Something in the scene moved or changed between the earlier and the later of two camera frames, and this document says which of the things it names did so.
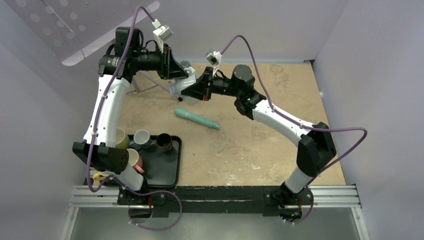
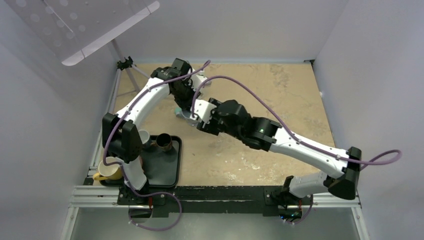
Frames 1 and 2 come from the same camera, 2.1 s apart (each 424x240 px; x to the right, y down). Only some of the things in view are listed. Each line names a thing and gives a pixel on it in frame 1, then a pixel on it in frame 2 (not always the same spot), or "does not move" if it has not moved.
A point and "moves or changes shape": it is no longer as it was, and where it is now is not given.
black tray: x=161 y=168 does not move
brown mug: x=163 y=140 does not move
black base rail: x=214 y=200 does not move
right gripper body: x=208 y=91 → x=215 y=125
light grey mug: x=176 y=86 moves or changes shape
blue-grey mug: x=141 y=140 does not move
